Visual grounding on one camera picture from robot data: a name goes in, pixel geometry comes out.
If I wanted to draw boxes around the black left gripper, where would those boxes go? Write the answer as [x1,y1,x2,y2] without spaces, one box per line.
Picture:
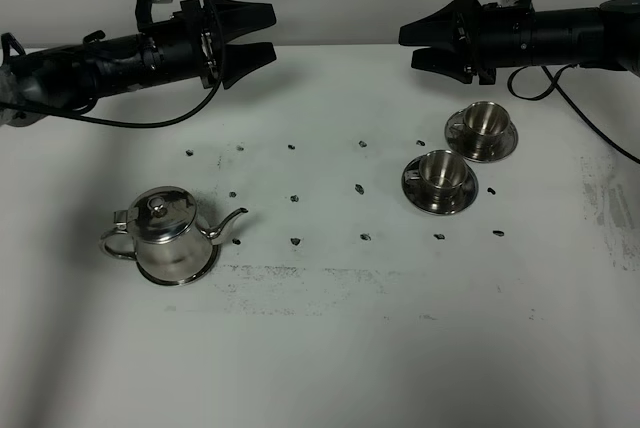
[142,0,277,89]

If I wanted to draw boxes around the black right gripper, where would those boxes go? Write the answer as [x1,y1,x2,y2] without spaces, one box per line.
[398,0,535,85]

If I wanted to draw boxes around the stainless steel teapot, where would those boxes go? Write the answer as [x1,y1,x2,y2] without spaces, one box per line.
[99,186,248,264]

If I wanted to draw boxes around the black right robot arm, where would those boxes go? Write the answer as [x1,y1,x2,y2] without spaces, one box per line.
[398,0,639,85]

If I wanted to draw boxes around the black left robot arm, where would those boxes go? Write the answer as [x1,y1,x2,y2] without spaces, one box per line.
[1,0,276,127]

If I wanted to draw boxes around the teapot steel saucer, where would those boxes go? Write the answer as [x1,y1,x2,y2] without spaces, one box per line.
[136,245,220,286]

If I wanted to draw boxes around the far steel teacup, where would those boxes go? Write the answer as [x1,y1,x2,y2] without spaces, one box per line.
[445,101,511,148]

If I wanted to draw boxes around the steel teacup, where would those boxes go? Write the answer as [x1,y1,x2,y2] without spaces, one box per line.
[445,101,511,148]
[402,149,471,201]

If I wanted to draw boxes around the far steel saucer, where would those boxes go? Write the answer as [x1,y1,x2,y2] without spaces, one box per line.
[444,110,519,163]

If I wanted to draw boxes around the near steel teacup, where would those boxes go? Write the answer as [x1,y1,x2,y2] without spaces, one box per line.
[402,149,471,201]

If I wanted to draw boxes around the near steel saucer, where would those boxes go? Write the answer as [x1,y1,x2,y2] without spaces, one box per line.
[402,166,478,216]

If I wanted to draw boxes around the black left camera cable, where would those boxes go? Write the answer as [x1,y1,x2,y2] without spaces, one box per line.
[0,0,225,128]

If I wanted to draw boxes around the black camera cable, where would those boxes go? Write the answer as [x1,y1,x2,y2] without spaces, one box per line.
[0,0,225,128]
[507,63,640,165]

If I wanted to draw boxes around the black right camera cable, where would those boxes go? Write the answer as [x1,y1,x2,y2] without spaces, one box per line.
[507,63,640,165]

